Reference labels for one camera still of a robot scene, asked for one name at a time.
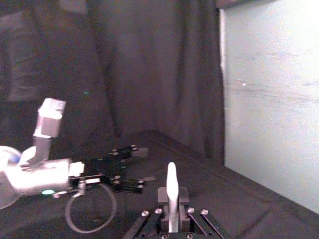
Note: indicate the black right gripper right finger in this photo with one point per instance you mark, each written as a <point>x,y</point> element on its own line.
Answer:
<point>184,199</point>

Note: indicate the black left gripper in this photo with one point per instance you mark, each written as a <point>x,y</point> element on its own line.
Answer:
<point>99,169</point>

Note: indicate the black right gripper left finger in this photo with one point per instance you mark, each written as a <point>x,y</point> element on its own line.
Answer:
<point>163,199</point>

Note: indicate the small white plastic piece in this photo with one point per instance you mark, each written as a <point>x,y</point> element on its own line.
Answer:
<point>172,184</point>

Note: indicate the black table cloth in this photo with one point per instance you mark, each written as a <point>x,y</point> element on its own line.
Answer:
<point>249,204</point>

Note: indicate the dark curtain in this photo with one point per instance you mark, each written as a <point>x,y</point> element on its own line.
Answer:
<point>149,62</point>

